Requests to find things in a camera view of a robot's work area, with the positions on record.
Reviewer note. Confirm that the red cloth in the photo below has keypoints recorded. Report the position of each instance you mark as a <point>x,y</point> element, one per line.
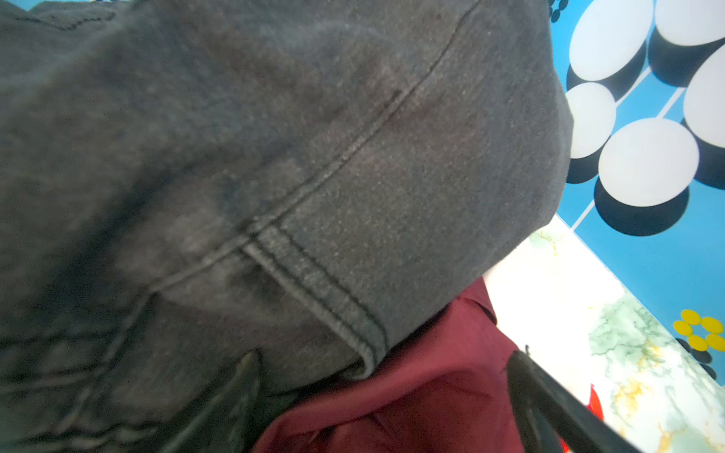
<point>595,407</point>

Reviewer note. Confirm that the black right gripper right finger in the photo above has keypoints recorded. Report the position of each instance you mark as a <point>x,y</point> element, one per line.
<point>547,415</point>

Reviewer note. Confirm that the maroon button shirt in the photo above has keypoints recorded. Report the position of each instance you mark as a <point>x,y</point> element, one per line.
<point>443,391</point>

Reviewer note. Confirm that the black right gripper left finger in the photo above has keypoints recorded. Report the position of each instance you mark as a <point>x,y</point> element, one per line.
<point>218,419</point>

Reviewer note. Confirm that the dark grey cloth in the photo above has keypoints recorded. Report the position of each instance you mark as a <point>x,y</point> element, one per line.
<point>183,182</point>

